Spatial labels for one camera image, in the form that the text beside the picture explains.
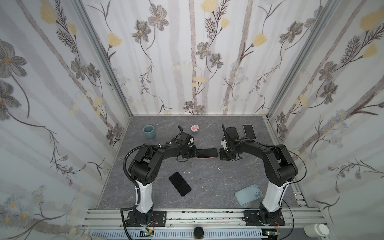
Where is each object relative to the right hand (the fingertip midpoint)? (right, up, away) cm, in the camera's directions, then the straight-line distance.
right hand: (217, 154), depth 95 cm
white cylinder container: (+39, -28, -31) cm, 57 cm away
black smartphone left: (-23, -16, -9) cm, 30 cm away
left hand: (-13, +2, +2) cm, 14 cm away
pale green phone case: (+16, -20, -13) cm, 29 cm away
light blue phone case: (+27, +14, +16) cm, 35 cm away
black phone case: (+14, +14, +17) cm, 26 cm away
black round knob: (-13, -28, -33) cm, 45 cm away
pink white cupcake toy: (-14, +17, +15) cm, 27 cm away
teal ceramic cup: (-46, +14, +7) cm, 49 cm away
